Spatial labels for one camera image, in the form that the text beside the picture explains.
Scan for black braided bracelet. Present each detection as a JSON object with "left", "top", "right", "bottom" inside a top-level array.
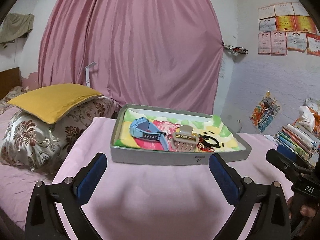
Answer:
[{"left": 199, "top": 134, "right": 221, "bottom": 149}]

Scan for beige claw hair clip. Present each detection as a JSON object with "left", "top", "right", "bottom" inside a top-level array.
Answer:
[{"left": 171, "top": 125, "right": 199, "bottom": 152}]

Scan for blue kids smartwatch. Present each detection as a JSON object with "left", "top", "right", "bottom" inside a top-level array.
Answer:
[{"left": 129, "top": 117, "right": 169, "bottom": 151}]

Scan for person's right hand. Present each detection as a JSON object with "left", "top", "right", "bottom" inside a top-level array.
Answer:
[{"left": 287, "top": 196, "right": 318, "bottom": 218}]

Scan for stack of books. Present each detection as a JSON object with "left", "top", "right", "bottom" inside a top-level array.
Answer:
[{"left": 274, "top": 124, "right": 319, "bottom": 160}]

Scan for white snack bag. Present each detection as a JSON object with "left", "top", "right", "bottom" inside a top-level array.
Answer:
[{"left": 295, "top": 98, "right": 319, "bottom": 135}]

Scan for floral satin pillow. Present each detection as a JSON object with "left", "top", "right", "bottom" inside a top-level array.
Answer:
[{"left": 1, "top": 96, "right": 119, "bottom": 173}]

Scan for curtain tieback hook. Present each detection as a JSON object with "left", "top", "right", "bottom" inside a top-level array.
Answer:
[{"left": 223, "top": 44, "right": 248, "bottom": 55}]

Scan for yellow pillow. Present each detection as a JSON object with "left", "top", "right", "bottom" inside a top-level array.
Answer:
[{"left": 8, "top": 83, "right": 103, "bottom": 124}]

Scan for colourful painted tray liner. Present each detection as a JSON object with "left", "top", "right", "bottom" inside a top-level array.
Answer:
[{"left": 113, "top": 109, "right": 241, "bottom": 152}]

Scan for grey shallow tray box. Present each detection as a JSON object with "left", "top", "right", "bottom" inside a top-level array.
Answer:
[{"left": 110, "top": 104, "right": 252, "bottom": 166}]

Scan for wooden headboard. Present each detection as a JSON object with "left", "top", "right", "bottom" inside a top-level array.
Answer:
[{"left": 0, "top": 67, "right": 21, "bottom": 99}]

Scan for white clip lamp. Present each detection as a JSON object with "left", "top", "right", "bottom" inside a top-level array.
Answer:
[{"left": 85, "top": 61, "right": 97, "bottom": 88}]

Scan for pink curtain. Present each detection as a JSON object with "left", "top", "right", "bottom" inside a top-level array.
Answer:
[{"left": 38, "top": 0, "right": 223, "bottom": 114}]

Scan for green hanging towel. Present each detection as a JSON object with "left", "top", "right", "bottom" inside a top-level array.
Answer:
[{"left": 1, "top": 13, "right": 35, "bottom": 48}]

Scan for wall certificates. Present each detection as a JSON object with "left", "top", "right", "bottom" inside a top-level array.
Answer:
[{"left": 258, "top": 2, "right": 319, "bottom": 56}]

